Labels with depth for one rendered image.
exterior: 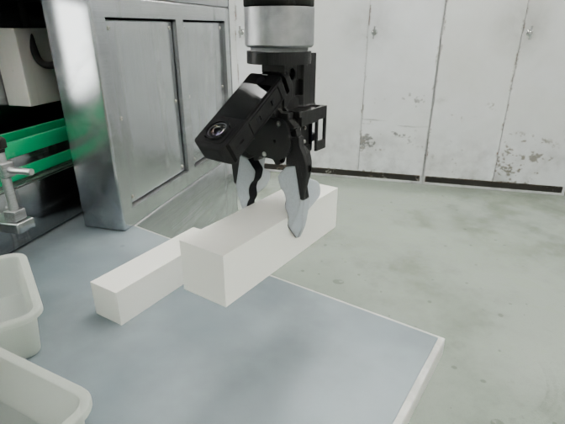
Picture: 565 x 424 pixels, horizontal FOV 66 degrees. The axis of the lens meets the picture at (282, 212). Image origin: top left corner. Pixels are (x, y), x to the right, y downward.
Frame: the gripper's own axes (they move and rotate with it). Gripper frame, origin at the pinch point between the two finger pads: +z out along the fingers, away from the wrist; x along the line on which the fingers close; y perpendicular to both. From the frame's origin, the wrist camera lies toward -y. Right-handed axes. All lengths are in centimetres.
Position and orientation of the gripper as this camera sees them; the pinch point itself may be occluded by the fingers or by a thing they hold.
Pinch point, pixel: (269, 223)
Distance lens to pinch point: 53.8
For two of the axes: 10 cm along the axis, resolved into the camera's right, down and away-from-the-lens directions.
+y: 5.7, -3.2, 7.6
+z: 0.0, 9.2, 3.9
